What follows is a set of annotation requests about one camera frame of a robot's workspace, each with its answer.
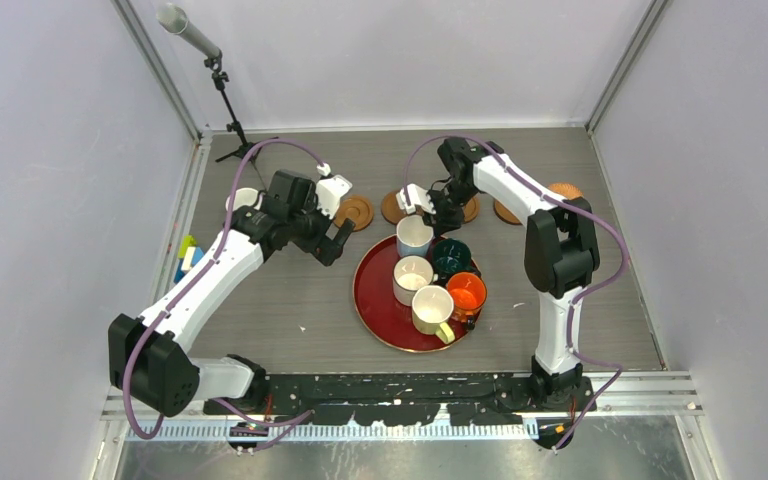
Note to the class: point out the white ribbed mug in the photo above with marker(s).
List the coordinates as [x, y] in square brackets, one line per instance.
[410, 274]

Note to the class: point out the orange mug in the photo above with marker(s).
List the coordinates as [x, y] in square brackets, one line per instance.
[469, 294]

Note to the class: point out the white mug with handle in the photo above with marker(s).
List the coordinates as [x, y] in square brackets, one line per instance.
[244, 197]

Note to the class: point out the red round tray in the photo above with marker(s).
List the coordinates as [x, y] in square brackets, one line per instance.
[382, 314]

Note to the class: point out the microphone on stand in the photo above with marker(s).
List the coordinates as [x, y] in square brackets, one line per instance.
[175, 21]

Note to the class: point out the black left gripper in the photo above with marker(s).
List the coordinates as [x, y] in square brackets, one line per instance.
[328, 249]

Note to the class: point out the pale yellow mug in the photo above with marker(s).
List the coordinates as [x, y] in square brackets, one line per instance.
[432, 307]

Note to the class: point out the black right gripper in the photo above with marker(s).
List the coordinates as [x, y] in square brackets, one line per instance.
[441, 222]

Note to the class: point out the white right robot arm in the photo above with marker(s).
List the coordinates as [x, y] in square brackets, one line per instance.
[560, 253]

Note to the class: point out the light blue mug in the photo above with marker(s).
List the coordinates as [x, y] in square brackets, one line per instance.
[413, 236]

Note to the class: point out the dark green mug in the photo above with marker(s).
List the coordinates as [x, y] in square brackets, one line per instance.
[449, 257]

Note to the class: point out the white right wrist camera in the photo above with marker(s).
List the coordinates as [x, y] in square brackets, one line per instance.
[412, 199]

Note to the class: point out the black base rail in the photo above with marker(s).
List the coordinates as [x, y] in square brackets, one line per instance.
[467, 399]

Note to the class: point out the wooden coaster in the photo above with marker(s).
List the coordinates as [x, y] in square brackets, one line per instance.
[356, 208]
[471, 209]
[504, 214]
[390, 209]

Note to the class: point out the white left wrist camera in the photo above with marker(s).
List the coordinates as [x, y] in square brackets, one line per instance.
[330, 190]

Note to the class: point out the coloured toy blocks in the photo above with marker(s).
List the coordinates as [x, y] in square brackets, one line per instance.
[189, 255]

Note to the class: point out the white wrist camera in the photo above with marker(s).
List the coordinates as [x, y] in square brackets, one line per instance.
[330, 190]
[412, 199]

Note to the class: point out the woven rattan coaster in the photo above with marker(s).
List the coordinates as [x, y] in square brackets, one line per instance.
[567, 190]

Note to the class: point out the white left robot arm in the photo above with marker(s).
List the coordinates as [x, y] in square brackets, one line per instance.
[148, 354]

